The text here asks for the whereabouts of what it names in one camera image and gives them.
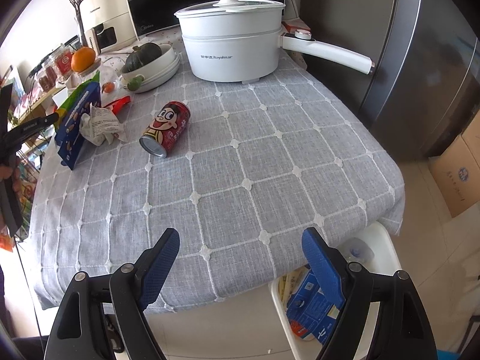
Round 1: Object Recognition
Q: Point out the clear jar of red snacks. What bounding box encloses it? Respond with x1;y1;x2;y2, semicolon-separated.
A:
37;64;57;91

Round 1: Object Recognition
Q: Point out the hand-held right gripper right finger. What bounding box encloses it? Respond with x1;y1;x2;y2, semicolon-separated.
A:
302;227;437;360

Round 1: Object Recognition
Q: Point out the white bowl with plate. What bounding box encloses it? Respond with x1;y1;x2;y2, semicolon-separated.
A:
122;54;181;94

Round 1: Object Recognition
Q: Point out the dark green pumpkin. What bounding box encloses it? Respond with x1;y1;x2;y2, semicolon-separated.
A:
124;42;163;74

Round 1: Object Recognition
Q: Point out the white electric cooking pot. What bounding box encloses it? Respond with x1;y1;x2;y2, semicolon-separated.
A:
174;0;376;83

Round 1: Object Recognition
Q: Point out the yellow snack packet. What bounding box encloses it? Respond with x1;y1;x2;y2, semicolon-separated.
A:
279;266;312;304

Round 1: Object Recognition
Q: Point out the white plastic bin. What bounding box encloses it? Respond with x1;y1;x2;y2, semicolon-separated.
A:
269;221;402;360

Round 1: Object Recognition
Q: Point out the red cartoon drink can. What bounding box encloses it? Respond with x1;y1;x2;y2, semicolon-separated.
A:
139;100;191;157

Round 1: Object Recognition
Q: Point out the glass vase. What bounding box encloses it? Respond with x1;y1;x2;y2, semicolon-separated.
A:
77;13;89;47

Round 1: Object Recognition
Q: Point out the clear plastic bottle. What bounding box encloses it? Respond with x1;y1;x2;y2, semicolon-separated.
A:
343;238;376;265

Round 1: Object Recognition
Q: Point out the black microwave oven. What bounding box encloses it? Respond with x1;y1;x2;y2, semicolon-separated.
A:
123;0;301;42

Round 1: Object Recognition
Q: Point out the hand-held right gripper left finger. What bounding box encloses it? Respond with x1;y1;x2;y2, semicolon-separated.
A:
44;228;180;360

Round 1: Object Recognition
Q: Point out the green snack bag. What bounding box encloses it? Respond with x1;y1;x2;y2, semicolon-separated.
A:
56;71;101;119

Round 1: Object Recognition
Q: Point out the grey refrigerator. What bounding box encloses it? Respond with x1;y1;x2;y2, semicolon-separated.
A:
300;0;480;164

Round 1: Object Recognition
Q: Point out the crumpled printed paper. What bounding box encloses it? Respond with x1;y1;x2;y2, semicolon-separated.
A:
77;105;128;146

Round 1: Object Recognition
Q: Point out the large orange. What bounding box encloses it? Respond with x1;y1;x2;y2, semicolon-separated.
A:
71;46;97;73

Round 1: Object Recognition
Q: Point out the blue snack box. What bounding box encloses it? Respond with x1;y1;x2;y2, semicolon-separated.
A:
55;81;103;170

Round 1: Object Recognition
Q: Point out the red snack wrapper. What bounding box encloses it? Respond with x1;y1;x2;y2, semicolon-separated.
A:
102;95;133;116

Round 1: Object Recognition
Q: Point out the grey checked tablecloth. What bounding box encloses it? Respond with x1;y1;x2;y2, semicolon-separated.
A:
30;37;406;312

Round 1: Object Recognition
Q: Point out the cream air fryer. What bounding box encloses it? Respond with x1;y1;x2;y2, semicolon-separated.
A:
79;0;137;55

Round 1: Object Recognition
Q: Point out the person's left hand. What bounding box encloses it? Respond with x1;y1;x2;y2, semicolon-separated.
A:
0;155;22;196

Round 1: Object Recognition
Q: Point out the brown cardboard box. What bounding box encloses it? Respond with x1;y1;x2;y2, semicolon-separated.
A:
427;122;480;218

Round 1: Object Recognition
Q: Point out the clear jar with red label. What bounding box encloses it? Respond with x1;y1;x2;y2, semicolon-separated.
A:
49;47;74;81

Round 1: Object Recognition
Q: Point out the blue orange carton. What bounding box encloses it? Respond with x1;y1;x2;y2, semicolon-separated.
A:
286;268;347;346

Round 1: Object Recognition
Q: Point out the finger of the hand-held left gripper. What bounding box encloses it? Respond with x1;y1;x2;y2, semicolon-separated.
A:
0;83;15;136
5;113;61;145

